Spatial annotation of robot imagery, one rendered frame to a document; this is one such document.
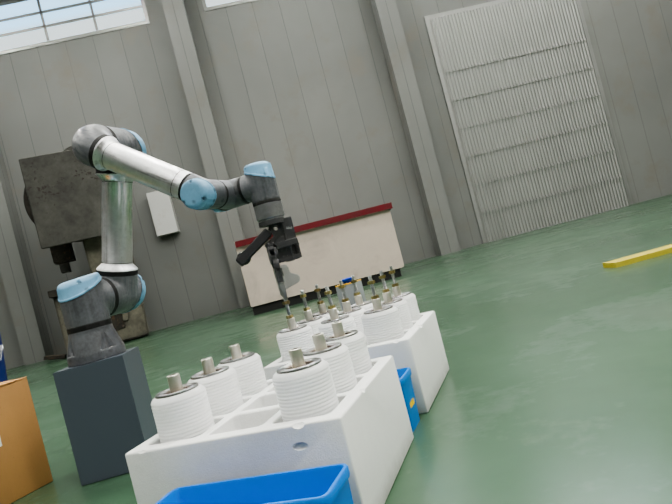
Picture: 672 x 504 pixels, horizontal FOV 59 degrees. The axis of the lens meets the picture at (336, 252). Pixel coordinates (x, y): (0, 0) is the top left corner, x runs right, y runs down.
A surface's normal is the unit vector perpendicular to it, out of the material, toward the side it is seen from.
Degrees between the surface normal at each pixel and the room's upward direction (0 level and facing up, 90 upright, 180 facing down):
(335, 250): 90
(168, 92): 90
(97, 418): 90
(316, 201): 90
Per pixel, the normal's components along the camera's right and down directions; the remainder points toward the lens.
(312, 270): 0.10, -0.03
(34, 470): 0.86, -0.25
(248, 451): -0.29, 0.07
